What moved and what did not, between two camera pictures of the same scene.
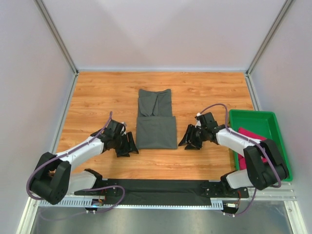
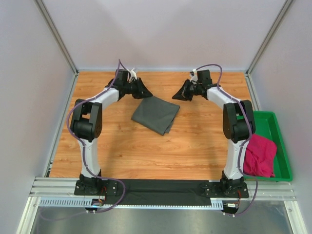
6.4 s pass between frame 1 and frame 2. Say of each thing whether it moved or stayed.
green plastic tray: stayed
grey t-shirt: moved
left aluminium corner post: stayed
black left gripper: moved
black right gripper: moved
